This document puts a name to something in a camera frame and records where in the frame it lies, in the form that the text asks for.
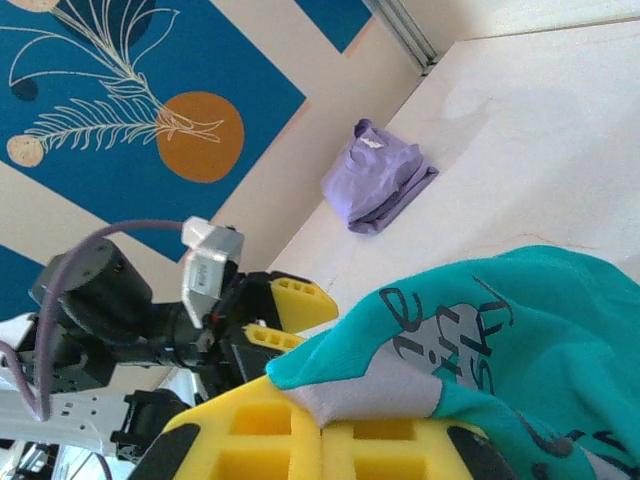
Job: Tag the teal printed t-shirt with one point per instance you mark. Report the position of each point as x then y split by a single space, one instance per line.
525 325

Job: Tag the aluminium corner post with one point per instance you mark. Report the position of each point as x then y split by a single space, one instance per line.
405 35

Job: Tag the folded purple t-shirt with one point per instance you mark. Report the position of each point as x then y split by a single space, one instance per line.
375 180

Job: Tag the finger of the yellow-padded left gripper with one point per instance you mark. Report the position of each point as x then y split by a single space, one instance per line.
305 307
270 342

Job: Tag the white marble-pattern table cover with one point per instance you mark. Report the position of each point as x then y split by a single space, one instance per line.
500 150

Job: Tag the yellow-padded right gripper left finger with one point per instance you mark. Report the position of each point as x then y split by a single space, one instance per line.
240 440

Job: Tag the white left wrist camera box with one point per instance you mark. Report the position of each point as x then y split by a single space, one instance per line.
207 270

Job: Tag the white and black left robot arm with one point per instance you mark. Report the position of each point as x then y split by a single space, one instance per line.
75 415

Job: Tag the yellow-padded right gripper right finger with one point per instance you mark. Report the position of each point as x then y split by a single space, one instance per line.
400 450

